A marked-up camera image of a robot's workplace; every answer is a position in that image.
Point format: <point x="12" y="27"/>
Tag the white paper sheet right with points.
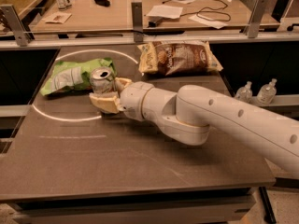
<point x="207" y="21"/>

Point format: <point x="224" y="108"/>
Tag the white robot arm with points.
<point x="187" y="115"/>

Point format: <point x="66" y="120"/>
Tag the right metal bracket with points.
<point x="252" y="28"/>

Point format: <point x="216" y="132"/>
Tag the clear sanitizer bottle left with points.
<point x="244" y="93"/>

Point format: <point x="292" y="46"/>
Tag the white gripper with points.
<point x="135" y="99"/>

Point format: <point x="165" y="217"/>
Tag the left metal bracket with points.
<point x="21" y="36"/>

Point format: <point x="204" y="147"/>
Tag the clear sanitizer bottle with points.
<point x="267" y="92"/>
<point x="244" y="93"/>

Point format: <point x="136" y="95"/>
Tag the brown snack bag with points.
<point x="171" y="58"/>

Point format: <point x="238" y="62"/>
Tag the clear sanitizer bottle right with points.
<point x="267" y="92"/>

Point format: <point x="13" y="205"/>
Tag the green rice chip bag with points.
<point x="73" y="76"/>

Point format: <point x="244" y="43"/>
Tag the metal bracket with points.
<point x="137" y="21"/>
<point x="252" y="28"/>
<point x="21" y="36"/>

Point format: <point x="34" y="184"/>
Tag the middle metal bracket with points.
<point x="137" y="21"/>

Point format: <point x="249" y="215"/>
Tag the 7up soda can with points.
<point x="102" y="80"/>

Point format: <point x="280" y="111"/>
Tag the back wooden desk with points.
<point x="88" y="16"/>

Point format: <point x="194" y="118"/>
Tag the black computer mouse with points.
<point x="103" y="3"/>

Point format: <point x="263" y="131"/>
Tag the white paper sheet centre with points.
<point x="164" y="11"/>

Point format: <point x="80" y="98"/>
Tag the small paper card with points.
<point x="57" y="17"/>

